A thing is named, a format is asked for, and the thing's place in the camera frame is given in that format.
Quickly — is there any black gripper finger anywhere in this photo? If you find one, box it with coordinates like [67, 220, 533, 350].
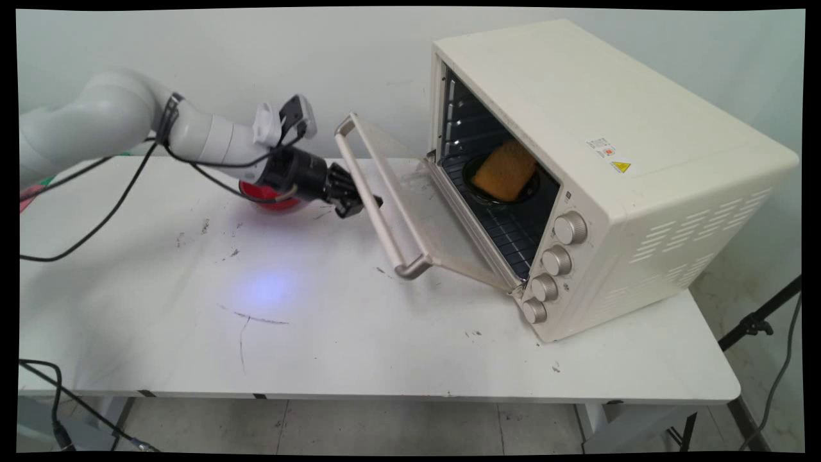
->
[327, 163, 371, 201]
[332, 191, 384, 220]

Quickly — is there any grey hanging cable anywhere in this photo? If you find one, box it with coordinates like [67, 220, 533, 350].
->
[740, 292, 803, 451]

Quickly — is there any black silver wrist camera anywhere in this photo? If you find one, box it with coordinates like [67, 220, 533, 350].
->
[279, 94, 318, 141]

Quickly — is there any black velcro strap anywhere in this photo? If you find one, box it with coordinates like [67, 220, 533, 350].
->
[156, 93, 185, 147]

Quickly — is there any black tripod stand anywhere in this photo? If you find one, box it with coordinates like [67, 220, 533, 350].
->
[717, 275, 802, 352]

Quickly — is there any metal oven rack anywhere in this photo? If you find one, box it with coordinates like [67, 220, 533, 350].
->
[478, 204, 547, 280]

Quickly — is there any black camera cable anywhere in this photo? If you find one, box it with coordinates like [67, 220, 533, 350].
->
[19, 125, 307, 451]

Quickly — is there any red flat object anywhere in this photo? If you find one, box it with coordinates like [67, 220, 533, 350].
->
[19, 183, 53, 214]

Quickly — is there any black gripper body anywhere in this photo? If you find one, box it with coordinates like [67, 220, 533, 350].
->
[262, 146, 333, 206]

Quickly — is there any glass oven door with handle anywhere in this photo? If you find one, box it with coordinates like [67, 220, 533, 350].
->
[334, 114, 524, 297]

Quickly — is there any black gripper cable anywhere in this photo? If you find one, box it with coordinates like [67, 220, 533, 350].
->
[19, 138, 300, 451]

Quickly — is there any white ribbed camera mount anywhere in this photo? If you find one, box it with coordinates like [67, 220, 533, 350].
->
[252, 103, 284, 148]

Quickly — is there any cream toaster oven body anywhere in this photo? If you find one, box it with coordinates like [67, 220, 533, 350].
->
[428, 18, 800, 344]

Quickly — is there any white table leg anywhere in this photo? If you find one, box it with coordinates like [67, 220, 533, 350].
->
[574, 402, 701, 454]
[95, 397, 137, 451]

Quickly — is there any black round plate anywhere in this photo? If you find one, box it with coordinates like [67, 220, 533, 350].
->
[462, 154, 541, 208]

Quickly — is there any red bowl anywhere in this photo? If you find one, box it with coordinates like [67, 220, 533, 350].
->
[239, 180, 302, 213]

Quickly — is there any golden toast slice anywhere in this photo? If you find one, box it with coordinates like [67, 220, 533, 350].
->
[471, 140, 538, 203]

